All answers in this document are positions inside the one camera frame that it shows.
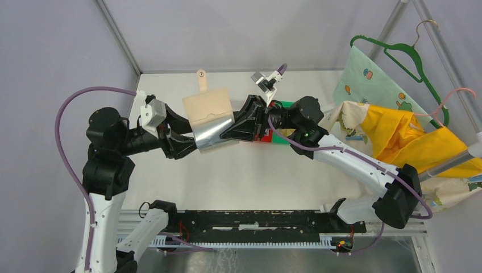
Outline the green clothes hanger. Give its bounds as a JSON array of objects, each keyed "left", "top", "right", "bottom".
[{"left": 349, "top": 35, "right": 450, "bottom": 129}]

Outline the light green cartoon cloth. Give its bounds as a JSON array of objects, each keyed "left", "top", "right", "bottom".
[{"left": 333, "top": 46, "right": 440, "bottom": 127}]

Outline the white slotted cable duct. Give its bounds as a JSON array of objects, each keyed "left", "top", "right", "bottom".
[{"left": 117, "top": 235, "right": 336, "bottom": 250}]

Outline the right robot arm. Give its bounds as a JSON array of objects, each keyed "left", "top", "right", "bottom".
[{"left": 220, "top": 95, "right": 423, "bottom": 232}]

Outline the green plastic bin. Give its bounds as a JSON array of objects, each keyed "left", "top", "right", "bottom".
[{"left": 271, "top": 100, "right": 304, "bottom": 146}]

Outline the red plastic bin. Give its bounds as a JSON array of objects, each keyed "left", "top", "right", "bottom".
[{"left": 254, "top": 129, "right": 273, "bottom": 143}]

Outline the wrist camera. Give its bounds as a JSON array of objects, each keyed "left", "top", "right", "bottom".
[
  {"left": 135, "top": 90, "right": 167, "bottom": 139},
  {"left": 251, "top": 71, "right": 282, "bottom": 106}
]

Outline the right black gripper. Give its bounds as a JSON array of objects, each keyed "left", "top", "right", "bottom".
[{"left": 218, "top": 96, "right": 300, "bottom": 143}]

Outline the cream cartoon print cloth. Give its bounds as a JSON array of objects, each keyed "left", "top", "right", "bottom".
[{"left": 319, "top": 101, "right": 481, "bottom": 212}]

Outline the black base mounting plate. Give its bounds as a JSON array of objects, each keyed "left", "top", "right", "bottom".
[{"left": 162, "top": 210, "right": 367, "bottom": 243}]

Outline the aluminium rail frame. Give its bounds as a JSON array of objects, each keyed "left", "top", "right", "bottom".
[{"left": 85, "top": 209, "right": 428, "bottom": 237}]

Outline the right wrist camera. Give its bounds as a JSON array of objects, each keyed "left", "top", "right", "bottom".
[{"left": 251, "top": 71, "right": 282, "bottom": 106}]

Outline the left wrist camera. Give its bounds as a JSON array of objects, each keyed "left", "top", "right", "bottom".
[{"left": 135, "top": 90, "right": 167, "bottom": 139}]

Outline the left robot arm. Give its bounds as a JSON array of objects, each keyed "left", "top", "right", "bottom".
[{"left": 76, "top": 102, "right": 197, "bottom": 272}]

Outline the metal clothes rail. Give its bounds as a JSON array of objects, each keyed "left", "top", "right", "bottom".
[{"left": 419, "top": 132, "right": 481, "bottom": 182}]

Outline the yellow cloth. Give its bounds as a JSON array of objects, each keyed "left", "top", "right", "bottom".
[{"left": 360, "top": 105, "right": 467, "bottom": 173}]

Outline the pink clothes hanger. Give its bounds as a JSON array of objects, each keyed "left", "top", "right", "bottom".
[{"left": 412, "top": 87, "right": 478, "bottom": 130}]

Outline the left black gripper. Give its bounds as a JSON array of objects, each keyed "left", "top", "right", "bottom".
[{"left": 119, "top": 100, "right": 209, "bottom": 156}]

